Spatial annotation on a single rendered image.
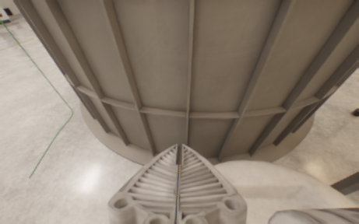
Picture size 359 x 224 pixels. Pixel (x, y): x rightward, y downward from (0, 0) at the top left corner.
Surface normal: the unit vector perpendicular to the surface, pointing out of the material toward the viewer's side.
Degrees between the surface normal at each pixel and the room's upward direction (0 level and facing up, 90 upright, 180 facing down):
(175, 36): 90
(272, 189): 70
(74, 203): 0
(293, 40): 90
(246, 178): 0
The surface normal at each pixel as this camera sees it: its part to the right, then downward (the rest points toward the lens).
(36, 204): -0.02, -0.70
